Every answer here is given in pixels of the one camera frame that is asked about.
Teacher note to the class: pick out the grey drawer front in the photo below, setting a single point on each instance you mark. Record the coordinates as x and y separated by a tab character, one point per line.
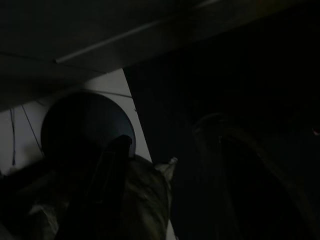
82	68
87	22

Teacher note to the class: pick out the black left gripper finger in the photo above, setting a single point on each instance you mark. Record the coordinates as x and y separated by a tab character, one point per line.
112	175

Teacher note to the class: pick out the black round disc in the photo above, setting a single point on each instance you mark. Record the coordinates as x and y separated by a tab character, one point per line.
82	120

